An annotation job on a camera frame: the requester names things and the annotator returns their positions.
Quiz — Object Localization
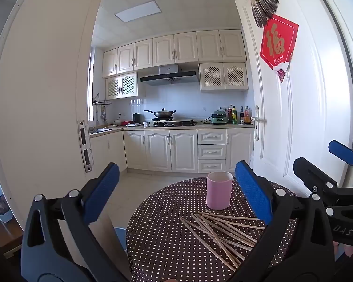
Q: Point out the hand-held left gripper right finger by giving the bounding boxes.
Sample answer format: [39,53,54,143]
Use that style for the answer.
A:
[232,161,335,282]

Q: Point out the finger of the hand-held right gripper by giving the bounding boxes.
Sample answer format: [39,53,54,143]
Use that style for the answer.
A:
[293,157,353,207]
[329,140,353,168]

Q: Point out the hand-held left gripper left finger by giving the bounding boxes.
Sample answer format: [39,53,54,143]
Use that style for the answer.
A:
[20,162,128,282]

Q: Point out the pink cup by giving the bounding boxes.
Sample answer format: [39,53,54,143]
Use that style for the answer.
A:
[206,171,233,210]

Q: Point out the bunch of wooden chopsticks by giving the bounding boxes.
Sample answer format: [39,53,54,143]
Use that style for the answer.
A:
[179,208,267,272]

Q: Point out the person's right hand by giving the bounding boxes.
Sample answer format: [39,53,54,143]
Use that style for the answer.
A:
[335,241,353,262]

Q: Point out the metal door strike plate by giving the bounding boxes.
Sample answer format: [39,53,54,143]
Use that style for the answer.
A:
[78,120,94,173]

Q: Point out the blue plastic stool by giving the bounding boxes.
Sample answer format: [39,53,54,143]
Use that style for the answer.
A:
[114,227,128,250]

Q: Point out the white panel door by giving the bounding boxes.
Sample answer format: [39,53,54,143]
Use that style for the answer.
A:
[235,0,353,200]

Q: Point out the white lower kitchen cabinets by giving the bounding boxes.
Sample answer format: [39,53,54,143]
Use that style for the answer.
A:
[90,128,255,174]

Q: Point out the kitchen countertop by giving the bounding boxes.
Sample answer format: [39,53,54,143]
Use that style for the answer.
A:
[90,122,255,137]

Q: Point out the green electric cooker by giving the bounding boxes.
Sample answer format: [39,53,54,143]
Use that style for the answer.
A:
[211,109,230,125]

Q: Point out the brown polka dot tablecloth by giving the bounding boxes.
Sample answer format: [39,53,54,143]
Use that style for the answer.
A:
[126,177,301,282]

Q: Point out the gas stove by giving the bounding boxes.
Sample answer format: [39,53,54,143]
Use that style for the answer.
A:
[151,117,195,127]

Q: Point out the kitchen window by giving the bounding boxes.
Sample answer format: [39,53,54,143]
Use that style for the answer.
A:
[88,47,95,121]

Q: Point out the steel wok with lid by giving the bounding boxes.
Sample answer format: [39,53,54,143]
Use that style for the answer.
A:
[144,108,177,119]

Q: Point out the light blue water bottle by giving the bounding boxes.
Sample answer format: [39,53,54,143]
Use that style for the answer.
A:
[0,184,14,223]

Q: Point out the white lattice door cabinet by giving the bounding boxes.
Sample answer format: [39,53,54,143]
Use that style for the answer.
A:
[199,62,249,91]
[105,72,138,100]

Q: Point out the brown wooden furniture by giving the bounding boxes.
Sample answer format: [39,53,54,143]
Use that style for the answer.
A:
[0,208,24,259]

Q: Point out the red paper door decoration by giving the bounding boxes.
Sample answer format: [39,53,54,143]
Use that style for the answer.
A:
[259,14,299,83]

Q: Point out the range hood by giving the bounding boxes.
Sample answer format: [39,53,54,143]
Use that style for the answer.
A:
[140,65,200,86]

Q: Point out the row of white upper cabinets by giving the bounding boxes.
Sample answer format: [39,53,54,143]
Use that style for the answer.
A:
[102,29,247,78]

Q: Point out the hanging feather fan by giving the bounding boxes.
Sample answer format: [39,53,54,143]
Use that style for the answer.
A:
[247,0,280,27]

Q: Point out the ceiling light panel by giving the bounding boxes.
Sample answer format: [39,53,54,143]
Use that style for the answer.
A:
[115,0,163,23]

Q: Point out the metal door handle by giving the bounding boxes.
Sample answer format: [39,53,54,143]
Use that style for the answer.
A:
[254,105,268,141]

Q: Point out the wall utensil rack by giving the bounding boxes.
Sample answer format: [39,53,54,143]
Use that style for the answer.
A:
[92,93,112,124]

